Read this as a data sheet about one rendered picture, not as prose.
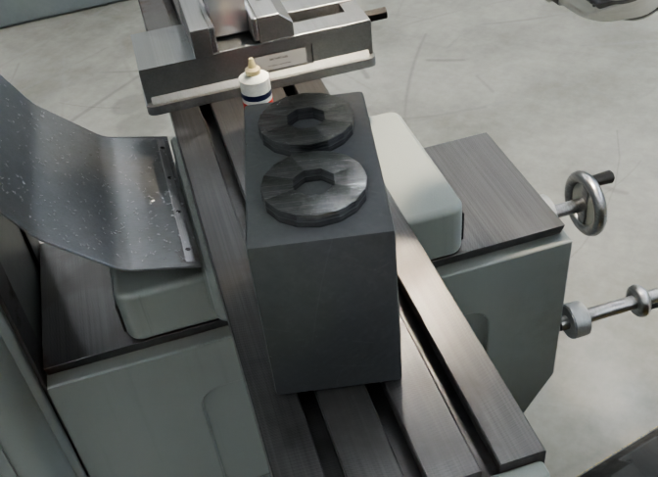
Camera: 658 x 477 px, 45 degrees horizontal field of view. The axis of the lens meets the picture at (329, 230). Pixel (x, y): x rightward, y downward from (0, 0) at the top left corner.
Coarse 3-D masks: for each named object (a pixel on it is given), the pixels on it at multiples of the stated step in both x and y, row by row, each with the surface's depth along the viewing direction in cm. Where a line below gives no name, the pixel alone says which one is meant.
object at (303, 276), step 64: (256, 128) 76; (320, 128) 73; (256, 192) 69; (320, 192) 68; (384, 192) 67; (256, 256) 64; (320, 256) 64; (384, 256) 65; (320, 320) 69; (384, 320) 70; (320, 384) 75
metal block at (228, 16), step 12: (204, 0) 117; (216, 0) 112; (228, 0) 113; (240, 0) 113; (216, 12) 113; (228, 12) 114; (240, 12) 114; (216, 24) 115; (228, 24) 115; (240, 24) 116; (216, 36) 116
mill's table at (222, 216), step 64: (192, 128) 112; (192, 192) 104; (256, 320) 83; (448, 320) 81; (256, 384) 77; (384, 384) 75; (448, 384) 77; (320, 448) 73; (384, 448) 70; (448, 448) 69; (512, 448) 69
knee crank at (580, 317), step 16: (640, 288) 135; (656, 288) 137; (576, 304) 133; (608, 304) 135; (624, 304) 135; (640, 304) 134; (656, 304) 137; (576, 320) 132; (592, 320) 134; (576, 336) 133
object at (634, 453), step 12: (636, 444) 108; (648, 444) 107; (612, 456) 108; (624, 456) 106; (636, 456) 106; (648, 456) 106; (600, 468) 106; (612, 468) 104; (624, 468) 103; (636, 468) 102; (648, 468) 104
